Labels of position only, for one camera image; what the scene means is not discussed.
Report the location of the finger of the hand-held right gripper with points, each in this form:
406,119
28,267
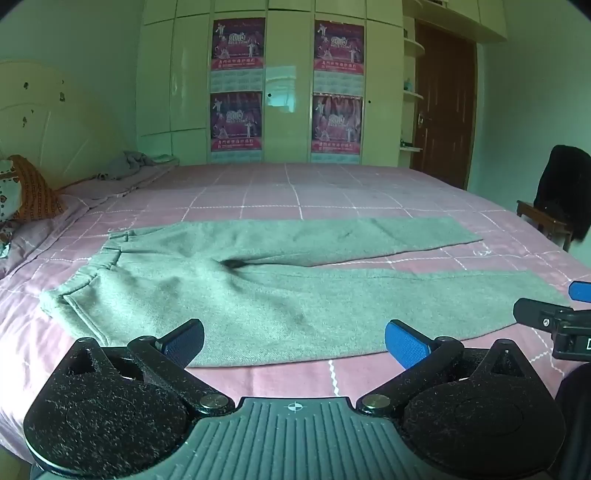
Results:
533,311
581,291

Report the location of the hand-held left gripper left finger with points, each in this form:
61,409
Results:
183,342

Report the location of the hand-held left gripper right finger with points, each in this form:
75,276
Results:
406,344

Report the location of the grey-green pants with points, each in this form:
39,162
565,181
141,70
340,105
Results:
277,295

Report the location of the wooden chair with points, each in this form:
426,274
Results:
547,221

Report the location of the black jacket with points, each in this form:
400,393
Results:
565,184

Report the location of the bed with pink checked sheet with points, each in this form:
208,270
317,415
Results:
323,194

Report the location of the lilac quilt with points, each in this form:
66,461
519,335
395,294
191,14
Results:
37,235

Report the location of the grey crumpled cloth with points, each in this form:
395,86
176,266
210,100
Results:
127,164

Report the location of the orange patterned pillow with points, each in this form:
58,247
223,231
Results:
39,189

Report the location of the brown wooden door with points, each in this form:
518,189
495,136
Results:
448,106

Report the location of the white floral pillow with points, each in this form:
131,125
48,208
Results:
9,194

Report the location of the cream headboard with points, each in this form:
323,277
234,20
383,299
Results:
69,129

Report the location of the cream corner shelf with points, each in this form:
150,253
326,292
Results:
412,94

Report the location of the cream glossy wardrobe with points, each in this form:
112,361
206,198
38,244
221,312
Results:
286,69

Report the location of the cream overhead cabinet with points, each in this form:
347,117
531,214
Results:
461,18

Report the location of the purple wall poster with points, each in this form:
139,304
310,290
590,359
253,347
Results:
236,122
339,48
238,46
337,124

